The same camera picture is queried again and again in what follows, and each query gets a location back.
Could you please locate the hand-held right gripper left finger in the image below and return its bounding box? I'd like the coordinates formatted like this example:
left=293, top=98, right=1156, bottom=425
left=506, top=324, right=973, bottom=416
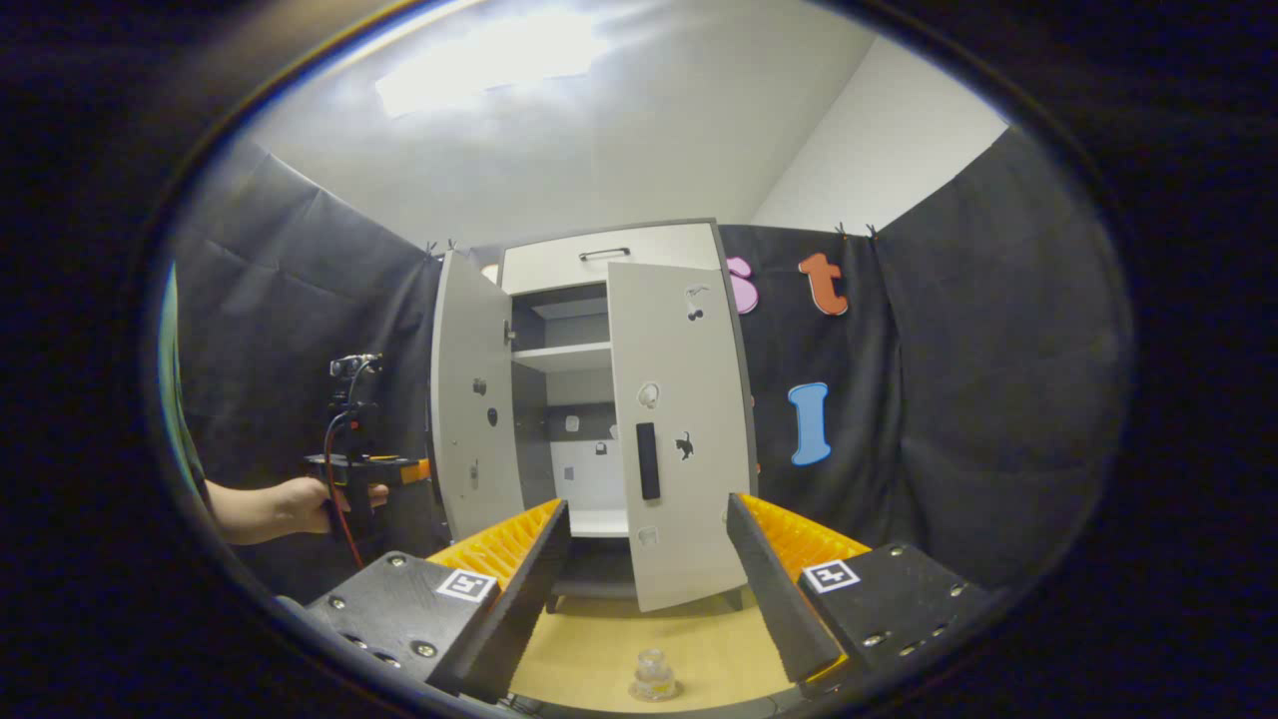
left=305, top=499, right=572, bottom=703

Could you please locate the white and grey cabinet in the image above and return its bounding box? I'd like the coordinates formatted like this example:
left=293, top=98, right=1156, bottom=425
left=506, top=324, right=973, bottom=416
left=494, top=220, right=758, bottom=612

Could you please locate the black backdrop cloth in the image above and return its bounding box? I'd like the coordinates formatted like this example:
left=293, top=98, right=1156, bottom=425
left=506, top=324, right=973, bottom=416
left=170, top=125, right=1134, bottom=600

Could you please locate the white cabinet door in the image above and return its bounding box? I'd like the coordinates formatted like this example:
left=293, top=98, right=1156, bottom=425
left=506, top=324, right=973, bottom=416
left=607, top=262, right=752, bottom=613
left=429, top=250, right=527, bottom=543

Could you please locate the ceiling light panel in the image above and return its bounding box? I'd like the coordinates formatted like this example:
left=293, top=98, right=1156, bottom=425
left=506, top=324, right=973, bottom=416
left=374, top=10, right=610, bottom=119

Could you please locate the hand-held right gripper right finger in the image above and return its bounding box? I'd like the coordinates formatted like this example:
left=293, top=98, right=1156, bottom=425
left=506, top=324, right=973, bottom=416
left=726, top=492, right=989, bottom=685

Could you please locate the red cable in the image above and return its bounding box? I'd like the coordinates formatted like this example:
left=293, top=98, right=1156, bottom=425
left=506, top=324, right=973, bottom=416
left=322, top=411, right=367, bottom=570

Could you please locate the clear glass bottle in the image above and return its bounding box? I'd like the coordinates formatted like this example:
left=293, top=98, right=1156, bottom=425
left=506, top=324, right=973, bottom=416
left=629, top=649, right=680, bottom=702

